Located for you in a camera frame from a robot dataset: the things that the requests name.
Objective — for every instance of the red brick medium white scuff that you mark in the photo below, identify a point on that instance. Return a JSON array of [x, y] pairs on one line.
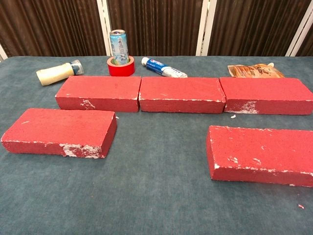
[[266, 90]]

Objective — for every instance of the red tape roll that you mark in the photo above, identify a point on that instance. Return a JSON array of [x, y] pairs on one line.
[[121, 71]]

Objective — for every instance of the light blue drink can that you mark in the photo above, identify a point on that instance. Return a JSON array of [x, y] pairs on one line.
[[119, 46]]

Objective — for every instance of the blue table cloth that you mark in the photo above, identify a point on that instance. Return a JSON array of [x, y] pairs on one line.
[[146, 183]]

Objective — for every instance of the red brick white chips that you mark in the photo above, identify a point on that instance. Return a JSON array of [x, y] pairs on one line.
[[259, 149]]

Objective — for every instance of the white screen frame post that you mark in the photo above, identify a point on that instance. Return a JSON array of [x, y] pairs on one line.
[[292, 50], [205, 24], [104, 24], [2, 52]]

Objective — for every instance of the small pink crumb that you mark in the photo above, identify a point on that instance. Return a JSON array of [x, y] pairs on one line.
[[301, 206]]

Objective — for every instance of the orange sauce pouch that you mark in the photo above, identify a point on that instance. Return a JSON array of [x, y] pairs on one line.
[[252, 71]]

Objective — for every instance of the white blue toothpaste tube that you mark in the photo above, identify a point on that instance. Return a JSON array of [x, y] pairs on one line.
[[159, 66]]

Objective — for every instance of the red brick thin chipped edge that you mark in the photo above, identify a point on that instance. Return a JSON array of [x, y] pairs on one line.
[[181, 90]]

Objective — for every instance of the brown corrugated screen panel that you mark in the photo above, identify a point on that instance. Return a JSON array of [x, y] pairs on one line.
[[49, 24], [249, 24], [308, 46], [159, 24]]

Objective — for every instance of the red brick large white scuff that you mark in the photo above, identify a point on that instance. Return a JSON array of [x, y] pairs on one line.
[[61, 127]]

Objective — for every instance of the cream bottle with blue cap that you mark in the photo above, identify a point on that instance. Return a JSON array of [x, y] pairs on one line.
[[53, 73]]

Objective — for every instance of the red brick small white scuff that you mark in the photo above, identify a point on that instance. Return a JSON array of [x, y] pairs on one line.
[[102, 88]]

